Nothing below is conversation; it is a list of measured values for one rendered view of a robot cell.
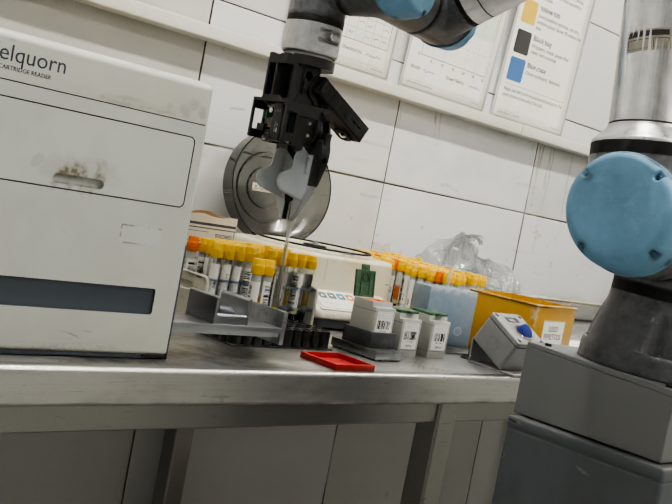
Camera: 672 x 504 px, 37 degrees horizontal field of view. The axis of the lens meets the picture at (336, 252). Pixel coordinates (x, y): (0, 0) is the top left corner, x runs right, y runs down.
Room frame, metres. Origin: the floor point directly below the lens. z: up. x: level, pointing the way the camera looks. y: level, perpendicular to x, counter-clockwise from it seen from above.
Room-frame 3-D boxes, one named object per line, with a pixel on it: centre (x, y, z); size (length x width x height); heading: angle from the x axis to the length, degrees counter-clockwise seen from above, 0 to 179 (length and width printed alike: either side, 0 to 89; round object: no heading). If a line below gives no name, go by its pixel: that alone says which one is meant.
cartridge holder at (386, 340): (1.38, -0.07, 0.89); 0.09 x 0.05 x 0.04; 44
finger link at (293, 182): (1.29, 0.07, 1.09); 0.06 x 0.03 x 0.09; 134
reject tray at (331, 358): (1.24, -0.03, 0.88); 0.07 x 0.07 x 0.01; 44
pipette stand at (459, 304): (1.57, -0.18, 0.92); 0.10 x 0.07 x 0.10; 126
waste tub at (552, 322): (1.67, -0.33, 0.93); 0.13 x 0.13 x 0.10; 48
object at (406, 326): (1.43, -0.11, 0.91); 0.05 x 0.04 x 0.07; 44
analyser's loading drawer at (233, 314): (1.14, 0.14, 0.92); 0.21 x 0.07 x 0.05; 134
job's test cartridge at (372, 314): (1.38, -0.07, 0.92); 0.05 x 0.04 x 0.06; 44
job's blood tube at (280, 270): (1.32, 0.07, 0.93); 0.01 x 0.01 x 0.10
